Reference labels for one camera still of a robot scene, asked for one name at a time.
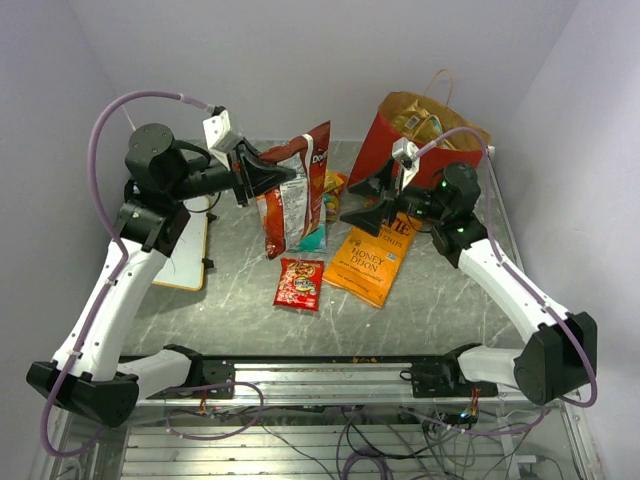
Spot orange Kettle chips bag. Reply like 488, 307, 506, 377
323, 213, 422, 308

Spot red Doritos bag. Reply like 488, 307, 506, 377
257, 121, 331, 260

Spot small red snack packet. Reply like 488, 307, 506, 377
273, 258, 324, 312

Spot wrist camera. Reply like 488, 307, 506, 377
391, 137, 420, 189
202, 109, 239, 154

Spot teal Fox's candy bag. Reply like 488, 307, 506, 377
289, 204, 327, 253

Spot brown snack pouch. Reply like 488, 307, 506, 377
391, 100, 444, 144

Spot orange Fox's candy bag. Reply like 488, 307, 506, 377
323, 193, 342, 221

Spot yellow M&M's bag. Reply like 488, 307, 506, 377
324, 171, 348, 197

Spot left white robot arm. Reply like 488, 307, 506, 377
26, 123, 296, 428

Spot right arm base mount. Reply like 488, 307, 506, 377
399, 356, 499, 398

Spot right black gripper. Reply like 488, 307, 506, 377
340, 155, 448, 236

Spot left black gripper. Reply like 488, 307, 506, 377
168, 137, 297, 207

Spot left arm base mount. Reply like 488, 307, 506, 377
151, 358, 236, 399

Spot loose cables under table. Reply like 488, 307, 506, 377
164, 382, 546, 480

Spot red paper bag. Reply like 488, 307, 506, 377
347, 91, 491, 198

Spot small whiteboard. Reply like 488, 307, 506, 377
153, 196, 211, 291

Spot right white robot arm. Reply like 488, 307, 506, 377
341, 160, 598, 407

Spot aluminium rail frame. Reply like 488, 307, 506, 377
31, 356, 604, 479

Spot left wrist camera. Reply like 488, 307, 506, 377
202, 109, 239, 154

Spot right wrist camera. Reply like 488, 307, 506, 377
391, 137, 420, 189

